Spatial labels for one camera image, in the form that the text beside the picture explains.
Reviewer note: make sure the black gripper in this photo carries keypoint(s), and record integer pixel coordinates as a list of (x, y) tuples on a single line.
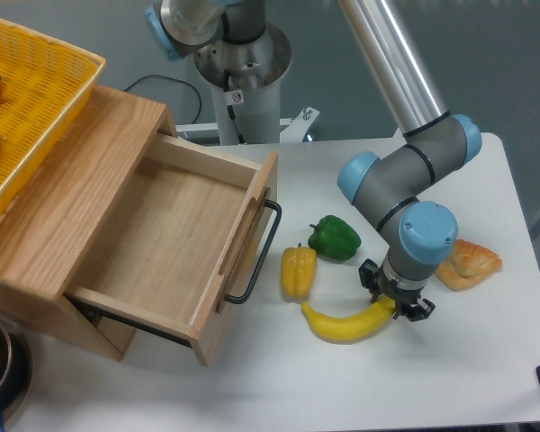
[(405, 292)]

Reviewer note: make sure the yellow banana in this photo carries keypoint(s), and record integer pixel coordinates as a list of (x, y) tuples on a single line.
[(349, 328)]

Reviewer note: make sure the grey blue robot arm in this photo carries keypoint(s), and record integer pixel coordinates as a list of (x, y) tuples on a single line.
[(385, 190)]

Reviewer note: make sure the golden pastry bread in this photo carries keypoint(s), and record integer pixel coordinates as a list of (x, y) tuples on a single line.
[(467, 265)]

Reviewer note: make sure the green bell pepper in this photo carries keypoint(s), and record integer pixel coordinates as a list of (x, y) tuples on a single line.
[(334, 239)]

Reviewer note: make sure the yellow bell pepper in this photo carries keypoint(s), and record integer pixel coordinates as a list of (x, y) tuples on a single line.
[(298, 270)]

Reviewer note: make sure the open wooden drawer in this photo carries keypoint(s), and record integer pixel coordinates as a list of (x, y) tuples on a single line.
[(186, 230)]

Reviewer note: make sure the wooden drawer cabinet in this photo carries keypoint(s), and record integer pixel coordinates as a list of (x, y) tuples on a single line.
[(50, 225)]

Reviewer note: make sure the dark metal pot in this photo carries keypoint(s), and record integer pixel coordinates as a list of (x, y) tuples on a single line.
[(15, 371)]

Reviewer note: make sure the yellow plastic basket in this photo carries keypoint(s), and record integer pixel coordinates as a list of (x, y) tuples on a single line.
[(45, 84)]

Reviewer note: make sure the black metal drawer handle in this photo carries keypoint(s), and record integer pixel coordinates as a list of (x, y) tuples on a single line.
[(244, 297)]

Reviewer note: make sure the white metal base bracket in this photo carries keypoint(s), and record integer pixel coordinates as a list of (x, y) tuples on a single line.
[(298, 129)]

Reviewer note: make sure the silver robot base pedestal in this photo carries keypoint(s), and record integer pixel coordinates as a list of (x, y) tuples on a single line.
[(245, 82)]

